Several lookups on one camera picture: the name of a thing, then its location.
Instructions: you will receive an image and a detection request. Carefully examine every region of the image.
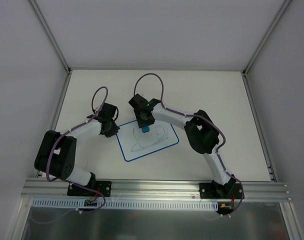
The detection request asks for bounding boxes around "blue foam whiteboard eraser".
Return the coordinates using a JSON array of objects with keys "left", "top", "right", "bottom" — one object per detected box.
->
[{"left": 141, "top": 126, "right": 150, "bottom": 133}]

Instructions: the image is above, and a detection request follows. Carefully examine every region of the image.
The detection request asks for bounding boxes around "blue-framed small whiteboard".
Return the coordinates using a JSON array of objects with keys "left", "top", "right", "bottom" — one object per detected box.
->
[{"left": 116, "top": 120, "right": 180, "bottom": 162}]

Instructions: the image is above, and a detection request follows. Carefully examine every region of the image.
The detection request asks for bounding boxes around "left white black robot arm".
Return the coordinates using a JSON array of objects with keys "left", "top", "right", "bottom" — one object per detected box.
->
[{"left": 34, "top": 103, "right": 120, "bottom": 197}]

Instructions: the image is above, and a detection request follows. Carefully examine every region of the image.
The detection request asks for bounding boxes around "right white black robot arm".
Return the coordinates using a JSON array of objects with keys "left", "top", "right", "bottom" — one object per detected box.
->
[{"left": 129, "top": 94, "right": 239, "bottom": 199}]

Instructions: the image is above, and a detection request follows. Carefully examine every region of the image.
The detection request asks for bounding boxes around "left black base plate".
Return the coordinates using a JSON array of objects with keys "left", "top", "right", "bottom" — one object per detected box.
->
[{"left": 67, "top": 180, "right": 112, "bottom": 197}]

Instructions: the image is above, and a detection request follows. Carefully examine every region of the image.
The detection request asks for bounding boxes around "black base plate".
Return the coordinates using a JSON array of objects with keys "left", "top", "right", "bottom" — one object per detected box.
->
[
  {"left": 198, "top": 182, "right": 243, "bottom": 200},
  {"left": 67, "top": 180, "right": 112, "bottom": 197}
]

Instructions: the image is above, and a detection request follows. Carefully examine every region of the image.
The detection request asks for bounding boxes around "aluminium extrusion rail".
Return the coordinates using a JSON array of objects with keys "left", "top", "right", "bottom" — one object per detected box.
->
[{"left": 20, "top": 177, "right": 293, "bottom": 203}]

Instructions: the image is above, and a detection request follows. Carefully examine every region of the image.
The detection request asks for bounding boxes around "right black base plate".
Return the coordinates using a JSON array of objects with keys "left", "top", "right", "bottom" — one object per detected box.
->
[{"left": 198, "top": 182, "right": 243, "bottom": 200}]

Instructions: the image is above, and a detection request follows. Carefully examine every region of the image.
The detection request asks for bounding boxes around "white slotted cable duct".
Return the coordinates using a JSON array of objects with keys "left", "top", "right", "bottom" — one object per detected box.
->
[{"left": 31, "top": 198, "right": 219, "bottom": 212}]

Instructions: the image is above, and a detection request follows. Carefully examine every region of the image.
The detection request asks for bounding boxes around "left aluminium frame post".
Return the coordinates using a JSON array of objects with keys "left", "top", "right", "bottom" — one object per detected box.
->
[{"left": 29, "top": 0, "right": 72, "bottom": 76}]

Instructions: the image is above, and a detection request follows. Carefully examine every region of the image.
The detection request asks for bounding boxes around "aluminium frame post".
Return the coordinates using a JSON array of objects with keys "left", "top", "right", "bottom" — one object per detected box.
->
[
  {"left": 29, "top": 0, "right": 72, "bottom": 76},
  {"left": 241, "top": 0, "right": 293, "bottom": 76}
]

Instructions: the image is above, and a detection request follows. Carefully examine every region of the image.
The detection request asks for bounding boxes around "right aluminium frame post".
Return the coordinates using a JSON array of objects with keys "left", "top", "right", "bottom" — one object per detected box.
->
[{"left": 241, "top": 0, "right": 293, "bottom": 76}]

